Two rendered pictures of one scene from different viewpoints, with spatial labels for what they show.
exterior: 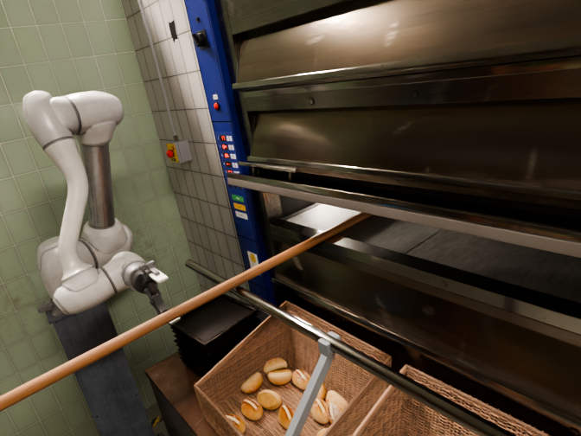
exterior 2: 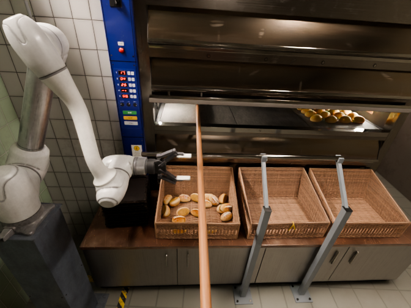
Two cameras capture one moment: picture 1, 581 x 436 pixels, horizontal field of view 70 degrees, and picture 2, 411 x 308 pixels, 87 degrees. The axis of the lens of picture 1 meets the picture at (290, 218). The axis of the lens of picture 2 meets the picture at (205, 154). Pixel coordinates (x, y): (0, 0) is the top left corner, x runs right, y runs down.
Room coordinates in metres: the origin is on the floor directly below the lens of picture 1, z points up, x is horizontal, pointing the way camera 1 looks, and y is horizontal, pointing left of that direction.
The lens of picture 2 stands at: (0.51, 1.10, 1.84)
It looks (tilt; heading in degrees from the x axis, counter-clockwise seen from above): 32 degrees down; 301
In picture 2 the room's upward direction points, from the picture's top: 4 degrees clockwise
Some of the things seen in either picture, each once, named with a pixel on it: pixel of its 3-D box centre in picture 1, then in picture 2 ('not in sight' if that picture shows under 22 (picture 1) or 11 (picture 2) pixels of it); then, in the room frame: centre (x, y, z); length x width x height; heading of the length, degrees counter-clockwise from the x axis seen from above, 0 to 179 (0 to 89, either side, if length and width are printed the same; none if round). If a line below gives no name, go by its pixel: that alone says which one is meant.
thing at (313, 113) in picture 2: not in sight; (322, 107); (0.65, -1.15, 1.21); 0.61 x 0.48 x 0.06; 127
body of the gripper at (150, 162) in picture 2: (148, 283); (156, 166); (1.17, 0.47, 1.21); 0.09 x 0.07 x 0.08; 36
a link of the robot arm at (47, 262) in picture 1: (62, 264); (11, 190); (1.56, 0.94, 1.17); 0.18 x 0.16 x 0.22; 142
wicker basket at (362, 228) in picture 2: not in sight; (351, 200); (0.19, -0.61, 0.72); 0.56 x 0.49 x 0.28; 37
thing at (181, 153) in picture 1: (179, 150); not in sight; (2.03, 0.48, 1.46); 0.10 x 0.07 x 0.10; 37
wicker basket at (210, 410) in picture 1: (289, 388); (197, 199); (1.15, 0.11, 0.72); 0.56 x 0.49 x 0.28; 36
